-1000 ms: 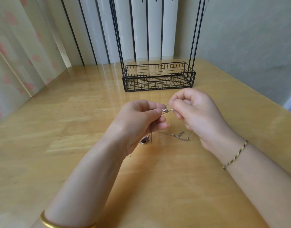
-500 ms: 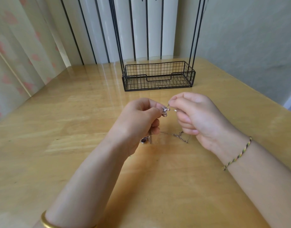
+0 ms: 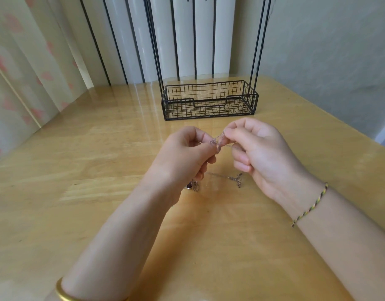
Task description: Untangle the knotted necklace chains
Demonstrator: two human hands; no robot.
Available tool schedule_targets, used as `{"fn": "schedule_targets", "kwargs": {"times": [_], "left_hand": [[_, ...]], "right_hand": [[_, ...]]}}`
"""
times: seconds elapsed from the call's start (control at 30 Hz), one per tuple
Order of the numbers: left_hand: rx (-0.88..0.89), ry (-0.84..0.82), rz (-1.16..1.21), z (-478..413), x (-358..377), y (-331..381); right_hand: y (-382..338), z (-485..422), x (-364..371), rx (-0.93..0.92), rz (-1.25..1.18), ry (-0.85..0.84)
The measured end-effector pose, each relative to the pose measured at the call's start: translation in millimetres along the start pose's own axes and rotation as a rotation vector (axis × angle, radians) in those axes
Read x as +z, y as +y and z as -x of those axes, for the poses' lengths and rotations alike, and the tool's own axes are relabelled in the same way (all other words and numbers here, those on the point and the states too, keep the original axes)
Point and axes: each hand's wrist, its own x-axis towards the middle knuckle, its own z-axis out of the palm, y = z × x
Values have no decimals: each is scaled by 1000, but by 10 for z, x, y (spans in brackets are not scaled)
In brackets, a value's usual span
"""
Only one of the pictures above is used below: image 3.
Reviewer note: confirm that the pink floral curtain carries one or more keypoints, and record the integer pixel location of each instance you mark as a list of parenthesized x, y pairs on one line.
[(23, 72)]

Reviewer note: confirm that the person's left hand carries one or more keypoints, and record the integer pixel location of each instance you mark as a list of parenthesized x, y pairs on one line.
[(177, 163)]

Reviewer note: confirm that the person's left forearm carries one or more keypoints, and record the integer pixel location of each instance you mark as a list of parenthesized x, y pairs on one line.
[(104, 254)]

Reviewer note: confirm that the person's right forearm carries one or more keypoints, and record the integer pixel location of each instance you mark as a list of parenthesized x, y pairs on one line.
[(349, 247)]

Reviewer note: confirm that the white black-striped curtain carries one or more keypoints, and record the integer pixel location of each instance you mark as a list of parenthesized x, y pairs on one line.
[(136, 40)]

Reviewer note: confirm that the person's right hand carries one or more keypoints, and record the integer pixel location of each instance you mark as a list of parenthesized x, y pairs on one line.
[(268, 154)]

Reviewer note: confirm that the gold bangle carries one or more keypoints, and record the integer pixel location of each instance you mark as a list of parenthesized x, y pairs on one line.
[(64, 292)]

